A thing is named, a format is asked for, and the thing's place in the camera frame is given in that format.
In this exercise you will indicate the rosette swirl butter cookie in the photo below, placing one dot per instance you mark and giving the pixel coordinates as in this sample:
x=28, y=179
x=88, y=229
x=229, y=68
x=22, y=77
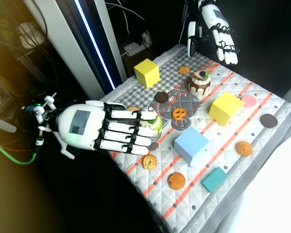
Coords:
x=244, y=148

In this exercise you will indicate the chocolate chip cookie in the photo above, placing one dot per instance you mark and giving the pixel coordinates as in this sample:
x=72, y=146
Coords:
x=176, y=181

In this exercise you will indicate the blue block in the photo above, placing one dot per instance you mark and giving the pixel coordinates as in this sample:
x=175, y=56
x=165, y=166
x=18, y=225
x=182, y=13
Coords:
x=191, y=143

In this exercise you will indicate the dark brown round cookie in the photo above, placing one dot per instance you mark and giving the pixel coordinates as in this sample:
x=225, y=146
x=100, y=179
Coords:
x=269, y=120

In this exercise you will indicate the white round disc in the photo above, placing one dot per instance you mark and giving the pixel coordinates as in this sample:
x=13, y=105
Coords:
x=2, y=125

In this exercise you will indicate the pretzel shaped cookie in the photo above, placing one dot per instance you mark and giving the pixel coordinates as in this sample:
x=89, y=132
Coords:
x=175, y=116

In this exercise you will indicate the white power adapter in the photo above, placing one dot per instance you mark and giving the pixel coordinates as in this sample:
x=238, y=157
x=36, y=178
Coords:
x=134, y=49

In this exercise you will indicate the grey quilt with bear print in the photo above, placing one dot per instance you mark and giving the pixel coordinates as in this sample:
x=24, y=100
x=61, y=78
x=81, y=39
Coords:
x=232, y=170

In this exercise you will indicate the chocolate sandwich cookie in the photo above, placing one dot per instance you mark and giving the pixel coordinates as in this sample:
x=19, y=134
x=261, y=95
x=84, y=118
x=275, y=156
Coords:
x=162, y=97

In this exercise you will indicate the green cream toy cake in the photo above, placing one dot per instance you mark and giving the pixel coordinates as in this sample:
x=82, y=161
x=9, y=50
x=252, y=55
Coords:
x=157, y=126

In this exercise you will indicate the beige electronics box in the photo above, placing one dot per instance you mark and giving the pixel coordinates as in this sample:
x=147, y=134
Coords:
x=31, y=36

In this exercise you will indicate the chocolate drip toy cake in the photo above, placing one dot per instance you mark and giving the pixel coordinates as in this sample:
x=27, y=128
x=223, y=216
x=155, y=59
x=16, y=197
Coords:
x=199, y=86

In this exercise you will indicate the plain round butter cookie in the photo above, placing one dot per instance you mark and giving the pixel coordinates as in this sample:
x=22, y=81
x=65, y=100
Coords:
x=132, y=108

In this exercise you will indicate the white column with blue light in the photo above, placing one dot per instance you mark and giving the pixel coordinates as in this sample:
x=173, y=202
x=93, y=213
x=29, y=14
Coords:
x=63, y=38

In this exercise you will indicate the pink round cookie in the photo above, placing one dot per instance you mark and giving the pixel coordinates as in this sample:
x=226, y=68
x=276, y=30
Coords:
x=249, y=101

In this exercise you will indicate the orange flower shaped cookie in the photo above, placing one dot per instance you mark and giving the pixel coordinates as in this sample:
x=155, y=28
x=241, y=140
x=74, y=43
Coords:
x=184, y=70

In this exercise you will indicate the teal flat block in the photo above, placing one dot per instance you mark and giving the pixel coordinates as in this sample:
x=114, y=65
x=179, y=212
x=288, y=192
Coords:
x=214, y=180

